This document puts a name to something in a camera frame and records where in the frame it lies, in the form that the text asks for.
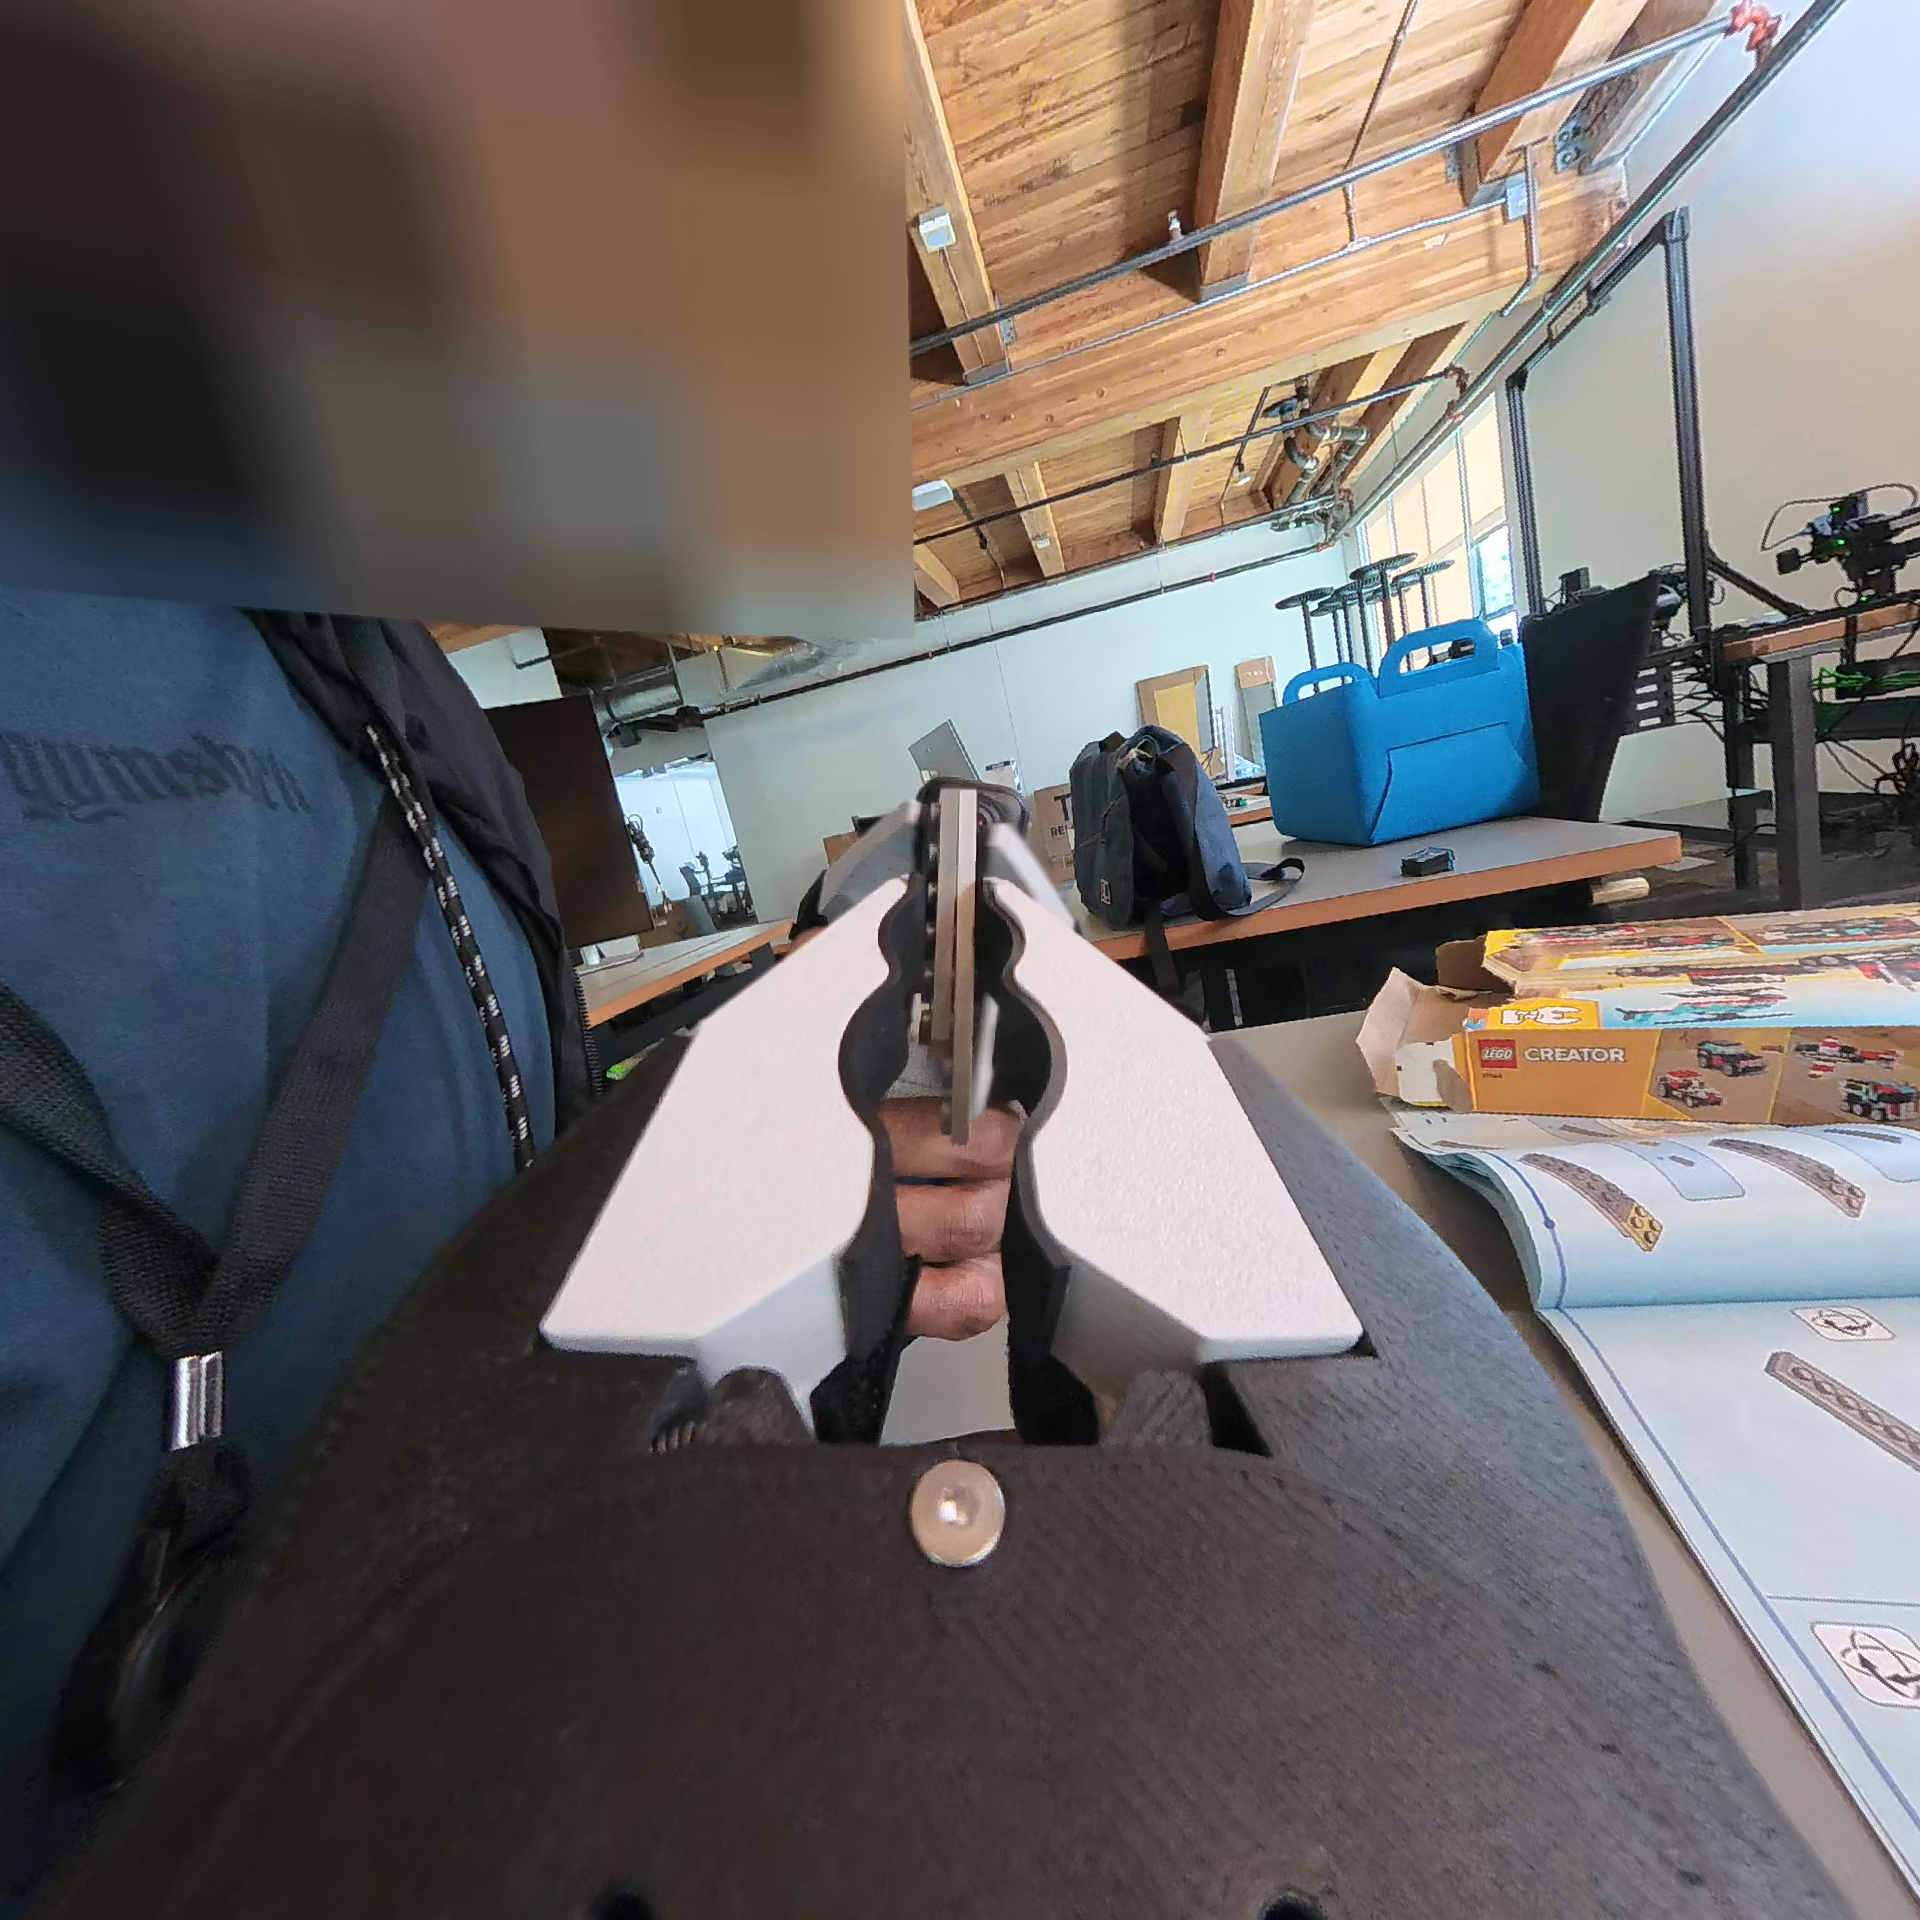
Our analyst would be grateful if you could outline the yellow toy set box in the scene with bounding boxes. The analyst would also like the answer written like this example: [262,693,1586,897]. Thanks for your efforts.
[1356,904,1920,1134]

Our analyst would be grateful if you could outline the black office chair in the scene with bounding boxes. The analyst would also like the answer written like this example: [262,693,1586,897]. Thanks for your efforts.
[484,695,657,950]

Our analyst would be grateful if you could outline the black felt bag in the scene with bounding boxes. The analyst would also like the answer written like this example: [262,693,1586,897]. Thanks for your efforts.
[1518,575,1686,824]

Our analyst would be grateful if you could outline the dark blue backpack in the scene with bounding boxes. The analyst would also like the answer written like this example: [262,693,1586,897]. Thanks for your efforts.
[1067,724,1308,932]

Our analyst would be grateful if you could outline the wooden top equipment table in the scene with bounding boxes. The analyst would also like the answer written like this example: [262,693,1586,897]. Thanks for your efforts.
[1716,596,1920,910]

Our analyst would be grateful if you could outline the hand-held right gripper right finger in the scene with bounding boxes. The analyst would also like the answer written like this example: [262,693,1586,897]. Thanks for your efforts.
[981,876,1368,1451]

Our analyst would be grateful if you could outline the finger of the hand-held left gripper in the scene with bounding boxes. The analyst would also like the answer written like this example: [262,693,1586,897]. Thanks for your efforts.
[815,799,939,940]
[974,817,1070,902]

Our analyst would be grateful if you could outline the tangle of black cables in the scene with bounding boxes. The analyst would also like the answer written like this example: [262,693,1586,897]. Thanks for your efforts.
[1822,732,1920,846]

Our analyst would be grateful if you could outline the large window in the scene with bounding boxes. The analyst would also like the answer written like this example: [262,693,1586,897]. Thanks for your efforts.
[1356,396,1518,641]

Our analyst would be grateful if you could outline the person's left hand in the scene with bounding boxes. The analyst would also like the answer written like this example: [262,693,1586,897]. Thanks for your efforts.
[881,1102,1025,1340]

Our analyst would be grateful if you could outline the blue felt tote bag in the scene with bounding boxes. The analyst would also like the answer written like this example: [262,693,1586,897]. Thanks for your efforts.
[1255,614,1544,850]

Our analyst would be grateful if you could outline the person's black hooded jacket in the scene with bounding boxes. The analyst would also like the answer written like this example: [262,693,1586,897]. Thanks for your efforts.
[246,607,601,1134]

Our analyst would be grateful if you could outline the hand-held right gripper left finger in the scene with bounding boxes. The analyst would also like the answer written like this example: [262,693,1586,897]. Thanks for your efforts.
[536,876,919,1446]

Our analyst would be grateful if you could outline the black badge reel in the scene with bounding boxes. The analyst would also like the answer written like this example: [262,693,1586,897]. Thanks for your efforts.
[59,1440,258,1789]

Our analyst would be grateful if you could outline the black lanyard strap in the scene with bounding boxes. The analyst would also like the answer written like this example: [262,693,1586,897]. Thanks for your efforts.
[0,810,437,1455]

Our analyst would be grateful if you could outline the grey desk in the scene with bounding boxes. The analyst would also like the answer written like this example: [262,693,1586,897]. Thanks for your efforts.
[1205,1012,1920,1920]

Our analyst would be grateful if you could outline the orange edged grey table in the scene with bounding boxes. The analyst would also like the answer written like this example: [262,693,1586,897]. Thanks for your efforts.
[1079,815,1686,1038]

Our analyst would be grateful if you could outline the black white drawstring cord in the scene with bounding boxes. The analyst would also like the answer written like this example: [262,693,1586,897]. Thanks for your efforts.
[364,724,540,1173]

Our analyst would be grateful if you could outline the wood edged office table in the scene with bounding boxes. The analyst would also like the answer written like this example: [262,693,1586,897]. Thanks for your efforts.
[575,919,797,1052]

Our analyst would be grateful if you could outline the black metal frame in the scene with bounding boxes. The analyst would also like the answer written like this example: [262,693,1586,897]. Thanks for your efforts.
[1503,207,1727,902]

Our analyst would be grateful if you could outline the black camera rig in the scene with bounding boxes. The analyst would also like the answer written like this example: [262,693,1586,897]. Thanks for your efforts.
[1762,486,1920,602]

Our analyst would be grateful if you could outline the grey toy brick plate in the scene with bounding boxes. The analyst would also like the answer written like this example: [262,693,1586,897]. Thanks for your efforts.
[925,784,1003,1147]

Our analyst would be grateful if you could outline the building instruction booklet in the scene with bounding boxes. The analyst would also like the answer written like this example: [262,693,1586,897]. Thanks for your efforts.
[1392,1110,1920,1896]

